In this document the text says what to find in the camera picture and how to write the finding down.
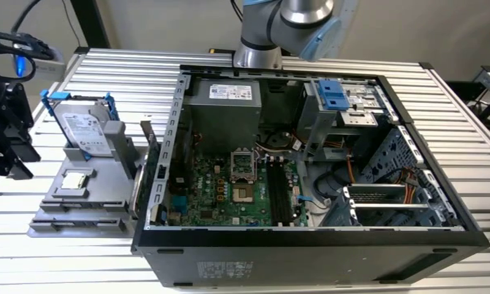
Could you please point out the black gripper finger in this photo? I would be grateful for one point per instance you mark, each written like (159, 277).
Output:
(0, 159)
(17, 116)

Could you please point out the black metal frame post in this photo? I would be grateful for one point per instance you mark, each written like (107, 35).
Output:
(91, 21)

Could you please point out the silver CPU chip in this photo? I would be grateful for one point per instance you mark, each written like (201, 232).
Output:
(73, 180)

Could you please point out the silver disk bay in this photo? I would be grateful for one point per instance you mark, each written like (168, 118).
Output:
(376, 191)

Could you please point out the thin metal locking lever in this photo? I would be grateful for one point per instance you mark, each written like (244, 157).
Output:
(257, 167)

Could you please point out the grey parts rack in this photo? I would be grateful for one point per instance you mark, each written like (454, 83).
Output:
(105, 186)

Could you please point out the hard disk in blue carrier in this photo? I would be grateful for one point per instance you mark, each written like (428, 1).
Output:
(81, 128)

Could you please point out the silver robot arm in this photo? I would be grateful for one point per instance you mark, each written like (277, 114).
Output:
(302, 15)

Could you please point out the yellow black tag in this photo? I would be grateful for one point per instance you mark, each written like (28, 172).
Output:
(214, 51)

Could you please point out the grey power supply box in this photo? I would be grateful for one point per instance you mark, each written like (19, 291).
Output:
(224, 122)

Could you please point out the green graphics card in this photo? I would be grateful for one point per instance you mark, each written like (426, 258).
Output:
(149, 159)

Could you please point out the blue plastic drive latch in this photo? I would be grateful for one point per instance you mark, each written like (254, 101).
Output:
(330, 95)

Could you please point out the black case fan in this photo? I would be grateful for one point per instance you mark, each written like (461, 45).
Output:
(187, 159)

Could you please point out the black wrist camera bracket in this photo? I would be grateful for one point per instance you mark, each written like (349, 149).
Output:
(8, 39)

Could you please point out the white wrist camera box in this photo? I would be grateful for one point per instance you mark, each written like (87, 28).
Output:
(48, 65)

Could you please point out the green motherboard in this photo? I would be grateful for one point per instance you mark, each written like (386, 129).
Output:
(245, 214)

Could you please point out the black PC case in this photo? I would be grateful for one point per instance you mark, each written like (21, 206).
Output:
(269, 263)

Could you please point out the CPU socket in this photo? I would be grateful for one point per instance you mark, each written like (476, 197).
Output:
(244, 193)

